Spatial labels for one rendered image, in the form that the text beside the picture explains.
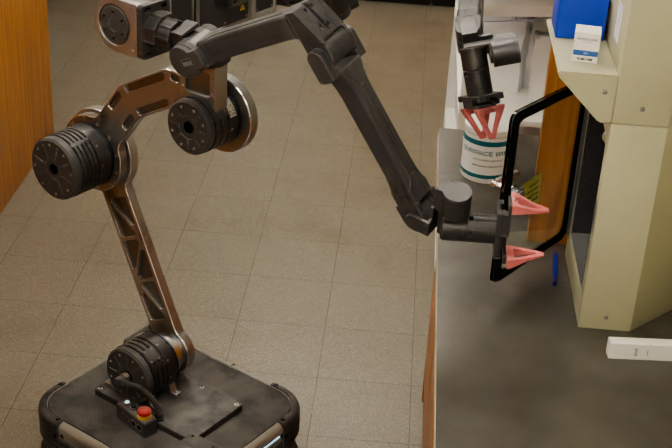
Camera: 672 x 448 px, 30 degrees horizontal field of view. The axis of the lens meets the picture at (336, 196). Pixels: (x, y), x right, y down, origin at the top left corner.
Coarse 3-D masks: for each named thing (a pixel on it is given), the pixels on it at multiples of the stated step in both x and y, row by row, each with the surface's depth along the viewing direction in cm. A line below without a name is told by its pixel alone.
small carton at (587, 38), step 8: (576, 24) 248; (576, 32) 244; (584, 32) 244; (592, 32) 244; (600, 32) 244; (576, 40) 244; (584, 40) 244; (592, 40) 244; (600, 40) 244; (576, 48) 245; (584, 48) 245; (592, 48) 245; (576, 56) 246; (584, 56) 246; (592, 56) 245
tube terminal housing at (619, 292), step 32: (640, 0) 233; (608, 32) 257; (640, 32) 236; (640, 64) 239; (640, 96) 242; (608, 128) 248; (640, 128) 245; (608, 160) 248; (640, 160) 248; (576, 192) 284; (608, 192) 251; (640, 192) 251; (608, 224) 255; (640, 224) 254; (608, 256) 258; (640, 256) 257; (576, 288) 272; (608, 288) 261; (640, 288) 261; (608, 320) 265; (640, 320) 267
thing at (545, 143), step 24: (528, 120) 258; (552, 120) 266; (576, 120) 275; (528, 144) 261; (552, 144) 270; (504, 168) 258; (528, 168) 265; (552, 168) 274; (528, 192) 269; (552, 192) 278; (528, 216) 273; (552, 216) 282; (528, 240) 277; (504, 264) 271
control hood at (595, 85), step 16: (560, 48) 253; (608, 48) 255; (560, 64) 244; (576, 64) 245; (592, 64) 245; (608, 64) 246; (576, 80) 241; (592, 80) 241; (608, 80) 241; (576, 96) 243; (592, 96) 243; (608, 96) 242; (592, 112) 244; (608, 112) 244
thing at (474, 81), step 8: (464, 72) 273; (472, 72) 270; (480, 72) 270; (488, 72) 271; (464, 80) 273; (472, 80) 271; (480, 80) 270; (488, 80) 271; (472, 88) 271; (480, 88) 270; (488, 88) 271; (464, 96) 275; (472, 96) 272; (480, 96) 269; (488, 96) 269; (496, 96) 269
